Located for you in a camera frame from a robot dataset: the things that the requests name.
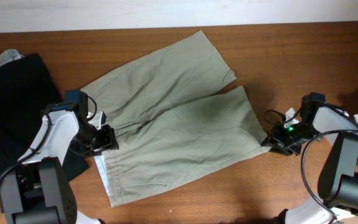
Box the khaki green shorts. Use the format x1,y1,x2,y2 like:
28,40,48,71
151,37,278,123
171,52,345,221
83,31,267,207

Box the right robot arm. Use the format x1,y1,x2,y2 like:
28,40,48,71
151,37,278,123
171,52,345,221
262,92,358,223

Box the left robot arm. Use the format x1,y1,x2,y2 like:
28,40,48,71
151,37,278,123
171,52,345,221
0,90,119,224

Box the black garment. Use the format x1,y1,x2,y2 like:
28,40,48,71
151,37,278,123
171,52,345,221
0,53,90,187

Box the grey garment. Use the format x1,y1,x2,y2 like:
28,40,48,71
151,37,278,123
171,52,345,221
0,49,24,67

